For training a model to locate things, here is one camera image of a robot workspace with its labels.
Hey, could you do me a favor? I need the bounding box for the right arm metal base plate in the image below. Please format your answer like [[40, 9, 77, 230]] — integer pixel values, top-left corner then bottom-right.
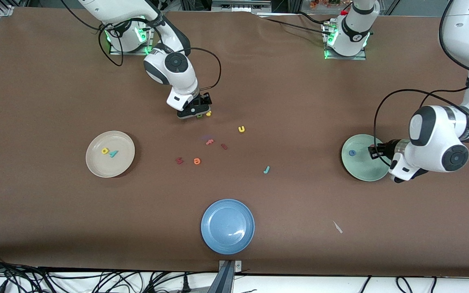
[[109, 16, 154, 55]]

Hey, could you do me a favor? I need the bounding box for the green plate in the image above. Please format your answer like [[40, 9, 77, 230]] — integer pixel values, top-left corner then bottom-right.
[[341, 134, 391, 182]]

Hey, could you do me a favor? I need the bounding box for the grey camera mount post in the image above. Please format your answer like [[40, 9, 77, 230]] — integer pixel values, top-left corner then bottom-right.
[[217, 260, 243, 293]]

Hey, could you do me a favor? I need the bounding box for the beige brown plate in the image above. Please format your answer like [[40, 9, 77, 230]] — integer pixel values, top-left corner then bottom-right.
[[85, 131, 136, 178]]

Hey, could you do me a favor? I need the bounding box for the grey metal frame box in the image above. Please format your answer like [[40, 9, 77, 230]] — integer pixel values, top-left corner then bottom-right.
[[211, 0, 272, 12]]

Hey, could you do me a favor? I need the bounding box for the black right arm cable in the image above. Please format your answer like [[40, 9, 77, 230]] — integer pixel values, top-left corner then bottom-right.
[[59, 0, 222, 91]]

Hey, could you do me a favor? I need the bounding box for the black cable on table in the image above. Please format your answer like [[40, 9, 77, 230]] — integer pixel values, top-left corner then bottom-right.
[[255, 11, 335, 36]]

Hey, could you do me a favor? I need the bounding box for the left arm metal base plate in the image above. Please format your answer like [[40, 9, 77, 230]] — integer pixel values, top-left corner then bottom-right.
[[323, 22, 367, 61]]

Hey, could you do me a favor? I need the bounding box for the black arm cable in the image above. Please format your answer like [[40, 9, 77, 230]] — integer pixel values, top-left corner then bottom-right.
[[373, 0, 469, 167], [59, 0, 222, 91]]

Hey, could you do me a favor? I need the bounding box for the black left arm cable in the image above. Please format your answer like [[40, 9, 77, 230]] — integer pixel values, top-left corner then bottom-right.
[[373, 0, 469, 167]]

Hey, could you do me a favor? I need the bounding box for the blue plate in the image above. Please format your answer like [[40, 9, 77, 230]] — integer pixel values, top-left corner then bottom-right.
[[201, 199, 255, 255]]

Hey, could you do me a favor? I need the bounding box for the black looped cable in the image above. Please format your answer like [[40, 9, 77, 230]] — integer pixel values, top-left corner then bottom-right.
[[395, 276, 438, 293]]

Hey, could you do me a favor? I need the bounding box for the brown table cover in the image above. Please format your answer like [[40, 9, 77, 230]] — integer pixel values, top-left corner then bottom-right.
[[0, 6, 469, 278]]

